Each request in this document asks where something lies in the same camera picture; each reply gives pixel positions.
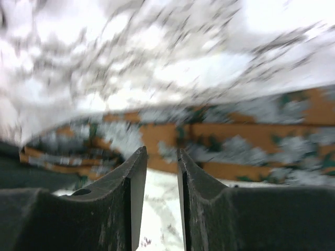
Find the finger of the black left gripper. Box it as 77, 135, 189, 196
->
0, 141, 79, 190

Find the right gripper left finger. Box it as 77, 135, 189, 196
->
1, 146, 147, 250

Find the brown grey floral tie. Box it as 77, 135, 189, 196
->
19, 85, 334, 186

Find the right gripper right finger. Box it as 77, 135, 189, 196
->
177, 149, 334, 250

